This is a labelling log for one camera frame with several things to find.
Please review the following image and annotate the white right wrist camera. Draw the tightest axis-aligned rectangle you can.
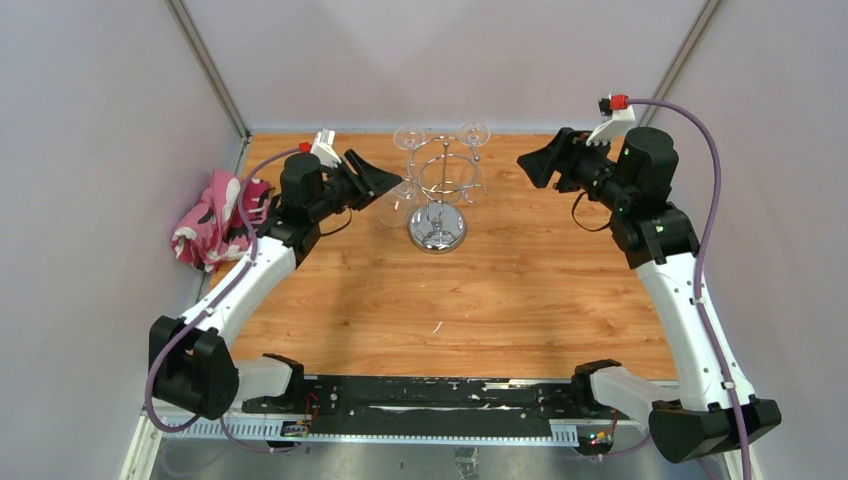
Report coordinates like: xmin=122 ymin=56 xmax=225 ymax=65
xmin=585 ymin=94 xmax=635 ymax=146

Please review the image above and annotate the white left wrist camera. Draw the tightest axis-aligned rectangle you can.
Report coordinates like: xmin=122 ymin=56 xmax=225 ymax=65
xmin=298 ymin=128 xmax=342 ymax=169

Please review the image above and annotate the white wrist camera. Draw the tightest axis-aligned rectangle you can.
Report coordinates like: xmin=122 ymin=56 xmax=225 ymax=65
xmin=298 ymin=128 xmax=342 ymax=169
xmin=585 ymin=94 xmax=635 ymax=146

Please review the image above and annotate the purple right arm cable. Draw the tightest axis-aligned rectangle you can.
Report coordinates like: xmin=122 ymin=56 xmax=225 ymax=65
xmin=625 ymin=97 xmax=753 ymax=480

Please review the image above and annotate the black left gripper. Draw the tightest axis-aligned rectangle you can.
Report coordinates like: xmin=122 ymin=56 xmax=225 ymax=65
xmin=309 ymin=150 xmax=402 ymax=222

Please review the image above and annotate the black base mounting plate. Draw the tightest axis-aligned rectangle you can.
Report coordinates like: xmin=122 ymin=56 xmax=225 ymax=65
xmin=238 ymin=375 xmax=626 ymax=440

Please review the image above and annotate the clear wine glass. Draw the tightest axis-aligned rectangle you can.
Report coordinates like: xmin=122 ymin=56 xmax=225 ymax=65
xmin=457 ymin=122 xmax=491 ymax=148
xmin=378 ymin=180 xmax=419 ymax=228
xmin=393 ymin=126 xmax=426 ymax=151

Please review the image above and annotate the chrome spiral wine glass rack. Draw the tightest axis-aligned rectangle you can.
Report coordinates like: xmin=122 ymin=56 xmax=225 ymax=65
xmin=407 ymin=135 xmax=488 ymax=254

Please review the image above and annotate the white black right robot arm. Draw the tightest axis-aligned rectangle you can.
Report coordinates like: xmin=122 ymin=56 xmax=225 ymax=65
xmin=517 ymin=127 xmax=782 ymax=463

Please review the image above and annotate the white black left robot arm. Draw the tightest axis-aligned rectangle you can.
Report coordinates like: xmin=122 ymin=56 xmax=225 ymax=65
xmin=144 ymin=148 xmax=403 ymax=431

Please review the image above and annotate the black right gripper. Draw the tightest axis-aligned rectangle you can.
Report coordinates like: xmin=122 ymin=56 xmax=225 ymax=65
xmin=516 ymin=127 xmax=633 ymax=213

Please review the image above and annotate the aluminium frame rail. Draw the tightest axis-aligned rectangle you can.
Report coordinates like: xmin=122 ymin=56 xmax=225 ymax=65
xmin=154 ymin=375 xmax=647 ymax=451

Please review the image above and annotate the pink camouflage cloth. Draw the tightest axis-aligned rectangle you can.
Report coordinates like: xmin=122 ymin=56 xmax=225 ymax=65
xmin=172 ymin=169 xmax=274 ymax=273

